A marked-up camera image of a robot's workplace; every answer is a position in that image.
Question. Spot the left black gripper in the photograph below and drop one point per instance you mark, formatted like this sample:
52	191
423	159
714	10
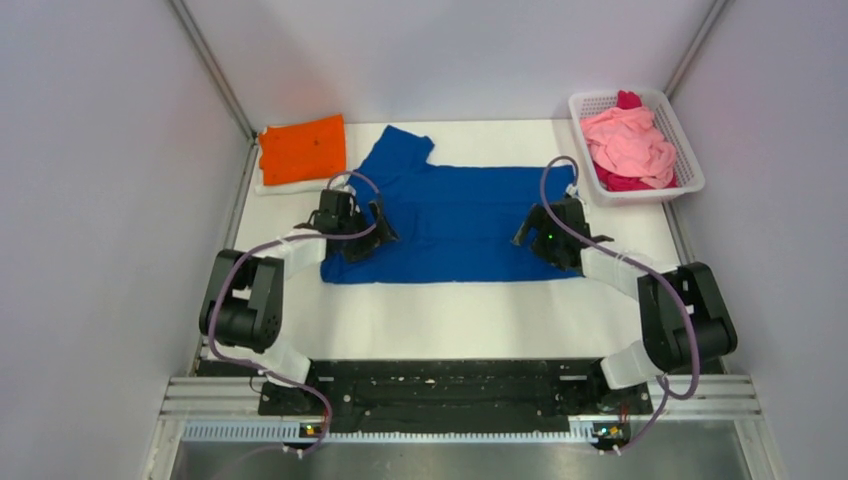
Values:
370	240

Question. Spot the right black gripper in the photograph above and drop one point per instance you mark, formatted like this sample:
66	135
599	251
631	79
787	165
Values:
542	217

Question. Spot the blue printed t-shirt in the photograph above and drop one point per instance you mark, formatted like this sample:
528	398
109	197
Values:
455	224

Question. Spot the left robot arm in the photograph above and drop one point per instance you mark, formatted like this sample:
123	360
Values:
242	312

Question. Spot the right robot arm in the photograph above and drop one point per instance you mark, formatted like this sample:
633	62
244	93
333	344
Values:
683	318

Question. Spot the magenta t-shirt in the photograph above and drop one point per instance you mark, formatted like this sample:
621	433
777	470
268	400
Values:
629	99

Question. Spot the folded white t-shirt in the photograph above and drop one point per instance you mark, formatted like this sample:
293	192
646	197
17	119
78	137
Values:
291	188

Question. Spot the pink t-shirt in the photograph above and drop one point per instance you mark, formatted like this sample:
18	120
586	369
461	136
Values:
629	146

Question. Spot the folded orange t-shirt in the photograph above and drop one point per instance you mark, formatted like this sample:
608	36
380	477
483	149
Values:
308	151

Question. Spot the white plastic basket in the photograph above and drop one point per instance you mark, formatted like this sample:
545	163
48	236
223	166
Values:
635	148

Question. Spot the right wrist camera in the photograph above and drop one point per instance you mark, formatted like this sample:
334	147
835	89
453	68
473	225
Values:
572	193

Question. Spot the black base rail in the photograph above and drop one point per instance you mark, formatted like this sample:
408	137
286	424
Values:
453	396

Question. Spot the white cable duct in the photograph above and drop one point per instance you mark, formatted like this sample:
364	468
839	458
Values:
305	433

